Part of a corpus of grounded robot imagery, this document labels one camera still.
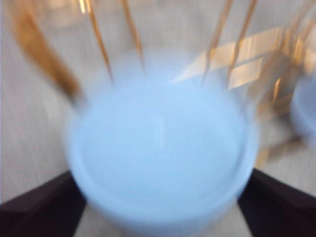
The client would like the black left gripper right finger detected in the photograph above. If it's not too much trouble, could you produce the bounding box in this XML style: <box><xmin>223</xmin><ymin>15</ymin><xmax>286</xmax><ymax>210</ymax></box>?
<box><xmin>238</xmin><ymin>169</ymin><xmax>316</xmax><ymax>237</ymax></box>

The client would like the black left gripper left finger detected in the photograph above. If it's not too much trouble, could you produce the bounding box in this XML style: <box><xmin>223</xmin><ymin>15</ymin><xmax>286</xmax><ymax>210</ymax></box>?
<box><xmin>0</xmin><ymin>170</ymin><xmax>87</xmax><ymax>237</ymax></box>

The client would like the blue ribbed plastic cup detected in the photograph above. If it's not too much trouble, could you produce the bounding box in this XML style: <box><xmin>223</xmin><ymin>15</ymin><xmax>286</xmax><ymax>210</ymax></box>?
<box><xmin>68</xmin><ymin>46</ymin><xmax>260</xmax><ymax>237</ymax></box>
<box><xmin>291</xmin><ymin>74</ymin><xmax>316</xmax><ymax>139</ymax></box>

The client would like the gold wire cup rack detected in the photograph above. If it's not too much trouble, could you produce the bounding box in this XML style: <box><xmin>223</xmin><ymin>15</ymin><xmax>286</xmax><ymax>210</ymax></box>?
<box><xmin>9</xmin><ymin>0</ymin><xmax>316</xmax><ymax>163</ymax></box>

